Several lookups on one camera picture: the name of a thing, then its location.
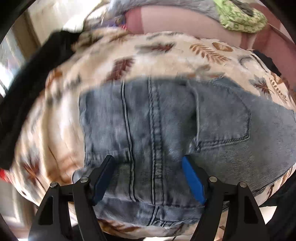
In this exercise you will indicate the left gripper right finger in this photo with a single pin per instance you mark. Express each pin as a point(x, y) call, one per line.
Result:
point(244, 220)

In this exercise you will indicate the grey-blue denim pants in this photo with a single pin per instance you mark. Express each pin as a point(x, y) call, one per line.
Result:
point(149, 124)

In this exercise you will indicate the leaf-pattern fleece blanket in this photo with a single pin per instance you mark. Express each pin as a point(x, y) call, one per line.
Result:
point(51, 145)

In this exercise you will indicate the black garment on left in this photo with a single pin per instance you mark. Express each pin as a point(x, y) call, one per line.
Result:
point(26, 87)

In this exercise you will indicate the black cloth on right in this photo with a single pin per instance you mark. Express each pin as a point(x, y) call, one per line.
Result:
point(268, 62)

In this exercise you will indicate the pink sofa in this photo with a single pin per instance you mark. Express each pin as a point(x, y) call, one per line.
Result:
point(273, 41)

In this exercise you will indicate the green patterned folded blanket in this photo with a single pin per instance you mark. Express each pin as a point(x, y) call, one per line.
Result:
point(240, 17)

